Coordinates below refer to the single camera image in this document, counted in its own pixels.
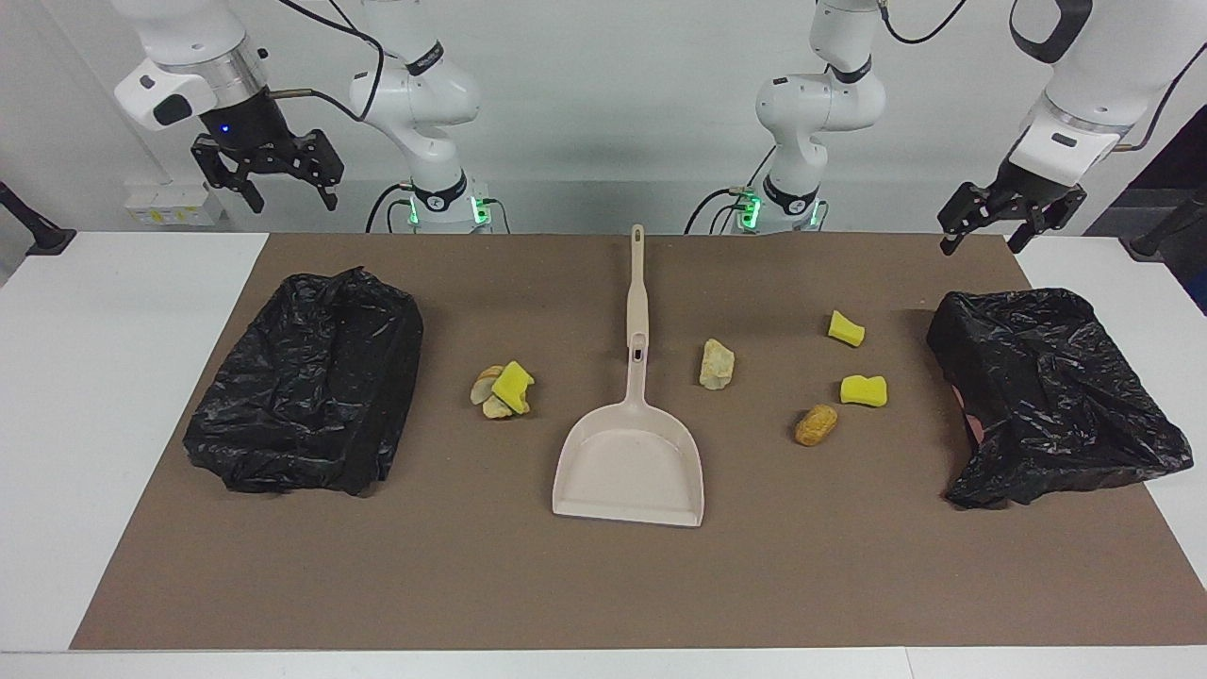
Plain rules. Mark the pale stone-like chunk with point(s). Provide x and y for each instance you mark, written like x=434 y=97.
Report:
x=717 y=365

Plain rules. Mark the black bag lined bin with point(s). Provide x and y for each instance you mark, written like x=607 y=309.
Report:
x=292 y=396
x=1056 y=396

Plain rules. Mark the sliced tan bread piece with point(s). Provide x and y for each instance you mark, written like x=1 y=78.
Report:
x=483 y=385

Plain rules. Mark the beige hand brush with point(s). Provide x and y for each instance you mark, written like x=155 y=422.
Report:
x=637 y=283

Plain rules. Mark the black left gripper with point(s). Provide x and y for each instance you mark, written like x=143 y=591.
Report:
x=1030 y=187

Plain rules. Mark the beige plastic dustpan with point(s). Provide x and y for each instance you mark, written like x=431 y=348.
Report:
x=630 y=462

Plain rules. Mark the small yellow sponge piece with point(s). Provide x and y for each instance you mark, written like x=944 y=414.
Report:
x=864 y=390
x=846 y=328

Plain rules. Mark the white wall socket box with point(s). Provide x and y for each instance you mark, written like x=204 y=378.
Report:
x=174 y=206

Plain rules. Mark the black stand foot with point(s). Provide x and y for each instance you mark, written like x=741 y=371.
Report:
x=1165 y=236
x=42 y=238

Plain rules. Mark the large yellow sponge piece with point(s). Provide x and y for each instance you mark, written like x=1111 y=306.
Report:
x=512 y=385

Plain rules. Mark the brown bread roll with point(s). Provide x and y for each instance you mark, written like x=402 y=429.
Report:
x=816 y=425

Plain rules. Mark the brown table mat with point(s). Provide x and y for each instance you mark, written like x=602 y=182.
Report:
x=603 y=585

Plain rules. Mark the pink plastic bin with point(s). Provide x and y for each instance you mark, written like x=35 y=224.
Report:
x=974 y=426

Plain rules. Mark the small tan bread chunk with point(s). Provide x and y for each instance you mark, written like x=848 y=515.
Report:
x=497 y=408

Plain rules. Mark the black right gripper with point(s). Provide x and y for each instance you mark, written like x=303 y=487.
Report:
x=247 y=132

